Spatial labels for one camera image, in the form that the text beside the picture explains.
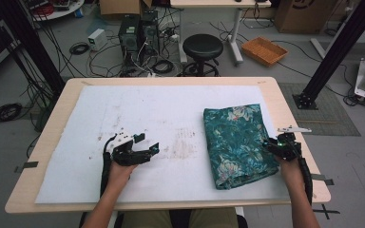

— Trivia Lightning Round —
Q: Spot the white power supply box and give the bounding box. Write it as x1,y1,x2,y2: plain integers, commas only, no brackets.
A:
86,28,109,52

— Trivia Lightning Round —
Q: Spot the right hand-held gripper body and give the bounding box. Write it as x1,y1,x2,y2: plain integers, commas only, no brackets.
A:
274,126,312,162

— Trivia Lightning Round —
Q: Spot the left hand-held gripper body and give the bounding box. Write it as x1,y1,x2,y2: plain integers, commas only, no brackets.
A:
108,127,153,167

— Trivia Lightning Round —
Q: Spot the black round stool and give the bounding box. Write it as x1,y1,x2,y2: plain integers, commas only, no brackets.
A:
177,33,225,78

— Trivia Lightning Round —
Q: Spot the black tape cross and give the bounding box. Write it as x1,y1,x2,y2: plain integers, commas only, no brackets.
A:
310,203,341,220

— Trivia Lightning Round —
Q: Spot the white desk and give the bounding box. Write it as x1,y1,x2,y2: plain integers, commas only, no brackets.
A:
169,0,273,67

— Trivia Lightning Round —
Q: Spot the white foam mat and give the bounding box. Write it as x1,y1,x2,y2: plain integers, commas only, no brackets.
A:
34,85,299,204

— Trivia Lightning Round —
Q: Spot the round white table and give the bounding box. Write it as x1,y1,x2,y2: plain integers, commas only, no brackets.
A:
28,0,86,23

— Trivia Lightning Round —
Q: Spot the grey floor mat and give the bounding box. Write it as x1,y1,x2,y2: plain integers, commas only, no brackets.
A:
279,82,361,138

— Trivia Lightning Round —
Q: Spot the black metal frame post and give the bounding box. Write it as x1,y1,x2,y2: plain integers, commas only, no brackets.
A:
292,0,365,111
0,0,67,96

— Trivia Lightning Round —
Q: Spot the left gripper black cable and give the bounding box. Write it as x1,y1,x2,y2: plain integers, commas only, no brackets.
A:
99,134,119,198

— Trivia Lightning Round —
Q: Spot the grey tape strip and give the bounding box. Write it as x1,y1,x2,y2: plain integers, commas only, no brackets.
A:
311,172,335,186
13,161,40,174

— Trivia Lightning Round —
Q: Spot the coiled black cable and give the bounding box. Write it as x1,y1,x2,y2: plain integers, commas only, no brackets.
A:
0,102,24,124
68,41,90,56
151,59,176,75

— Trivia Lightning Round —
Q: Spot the bundle of red cables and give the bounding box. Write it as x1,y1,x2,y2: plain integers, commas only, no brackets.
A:
32,3,55,16

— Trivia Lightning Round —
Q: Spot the small brown cardboard box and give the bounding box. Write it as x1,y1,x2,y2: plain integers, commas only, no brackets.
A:
99,0,153,17

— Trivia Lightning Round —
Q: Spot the person's left hand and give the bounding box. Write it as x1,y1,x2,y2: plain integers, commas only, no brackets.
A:
107,162,139,188

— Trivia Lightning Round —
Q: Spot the black computer tower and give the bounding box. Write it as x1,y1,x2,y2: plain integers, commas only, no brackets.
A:
140,9,162,57
118,14,141,67

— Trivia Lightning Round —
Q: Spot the person's right hand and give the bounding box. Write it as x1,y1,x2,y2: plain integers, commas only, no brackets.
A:
275,155,304,188

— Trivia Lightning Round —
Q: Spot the large brown cardboard box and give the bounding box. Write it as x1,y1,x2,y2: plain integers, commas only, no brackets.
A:
274,0,342,35

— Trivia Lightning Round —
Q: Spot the teal floral shirt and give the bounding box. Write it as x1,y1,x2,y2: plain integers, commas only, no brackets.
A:
202,103,280,191

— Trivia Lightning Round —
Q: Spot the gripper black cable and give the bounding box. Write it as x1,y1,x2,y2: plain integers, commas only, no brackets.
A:
99,134,119,198
297,156,315,206

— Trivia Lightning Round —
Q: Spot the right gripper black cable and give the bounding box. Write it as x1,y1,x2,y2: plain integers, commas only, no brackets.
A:
297,156,315,206

